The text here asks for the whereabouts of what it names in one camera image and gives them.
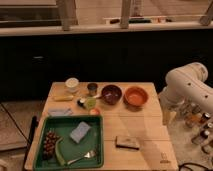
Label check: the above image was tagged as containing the dark board eraser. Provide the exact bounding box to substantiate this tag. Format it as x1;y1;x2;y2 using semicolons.
116;136;140;150

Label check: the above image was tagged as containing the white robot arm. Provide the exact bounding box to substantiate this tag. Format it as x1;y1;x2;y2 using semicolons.
158;62;213;125

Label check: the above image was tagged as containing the dark purple bowl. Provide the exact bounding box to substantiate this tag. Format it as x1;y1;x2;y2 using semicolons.
101;85;122;105

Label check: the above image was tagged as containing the red orange bowl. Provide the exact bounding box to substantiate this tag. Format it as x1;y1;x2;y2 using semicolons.
124;86;149;107

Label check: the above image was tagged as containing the dark metal cup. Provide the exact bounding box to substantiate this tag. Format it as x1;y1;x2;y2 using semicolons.
87;83;98;96

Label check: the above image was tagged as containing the green round fruit toy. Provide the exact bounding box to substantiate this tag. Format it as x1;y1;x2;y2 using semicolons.
84;98;96;110

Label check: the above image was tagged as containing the small orange fruit toy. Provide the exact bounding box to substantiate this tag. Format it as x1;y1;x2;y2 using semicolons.
89;108;100;115

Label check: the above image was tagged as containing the small black white object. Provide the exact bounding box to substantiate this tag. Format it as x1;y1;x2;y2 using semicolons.
77;98;86;107

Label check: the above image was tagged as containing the white cup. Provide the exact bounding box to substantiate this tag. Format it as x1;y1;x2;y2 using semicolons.
65;78;79;93

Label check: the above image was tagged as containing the blue sponge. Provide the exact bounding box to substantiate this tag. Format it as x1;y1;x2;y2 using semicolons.
70;122;91;143

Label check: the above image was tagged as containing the folded grey cloth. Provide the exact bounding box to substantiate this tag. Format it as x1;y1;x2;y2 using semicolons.
48;108;72;116

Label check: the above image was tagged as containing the green plastic tray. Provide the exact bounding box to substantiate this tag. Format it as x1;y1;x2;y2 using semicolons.
33;115;104;171

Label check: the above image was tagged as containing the metal fork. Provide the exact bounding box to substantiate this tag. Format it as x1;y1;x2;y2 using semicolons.
67;150;96;165

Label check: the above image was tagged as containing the bunch of dark grapes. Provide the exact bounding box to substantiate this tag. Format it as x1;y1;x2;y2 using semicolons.
43;131;59;160

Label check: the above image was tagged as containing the green banana toy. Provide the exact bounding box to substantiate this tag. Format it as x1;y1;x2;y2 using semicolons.
55;138;66;166

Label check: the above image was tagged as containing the spice bottle rack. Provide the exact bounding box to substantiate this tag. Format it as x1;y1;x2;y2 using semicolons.
180;102;211;145

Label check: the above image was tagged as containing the black floor cable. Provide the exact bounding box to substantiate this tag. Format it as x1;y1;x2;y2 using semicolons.
177;162;209;171

